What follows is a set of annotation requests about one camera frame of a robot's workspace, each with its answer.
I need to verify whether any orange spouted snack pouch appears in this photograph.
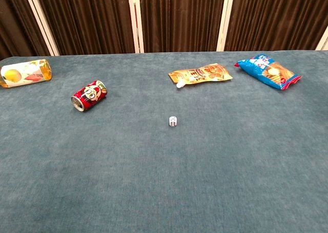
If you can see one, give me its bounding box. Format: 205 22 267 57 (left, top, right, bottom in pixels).
168 63 234 89

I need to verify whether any blue-green tablecloth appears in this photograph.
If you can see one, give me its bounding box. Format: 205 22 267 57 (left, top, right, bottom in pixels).
0 50 328 233

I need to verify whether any red cartoon drink can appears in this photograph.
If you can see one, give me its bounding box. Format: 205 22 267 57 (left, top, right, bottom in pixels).
71 80 108 113

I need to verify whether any brown curtain panel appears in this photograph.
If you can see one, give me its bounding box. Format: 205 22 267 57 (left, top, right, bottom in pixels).
138 0 227 53
33 0 136 56
0 0 51 61
224 0 328 52

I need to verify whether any blue potato chip bag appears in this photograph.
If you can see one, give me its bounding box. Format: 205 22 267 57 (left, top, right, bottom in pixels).
233 53 302 91

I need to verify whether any yellow juice bottle, fruit label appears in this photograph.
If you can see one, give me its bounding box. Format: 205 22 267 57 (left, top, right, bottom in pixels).
0 59 53 89

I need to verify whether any white screen frame post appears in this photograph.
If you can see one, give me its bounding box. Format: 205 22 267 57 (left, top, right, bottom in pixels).
127 0 145 54
22 0 60 56
315 32 328 51
216 0 236 52

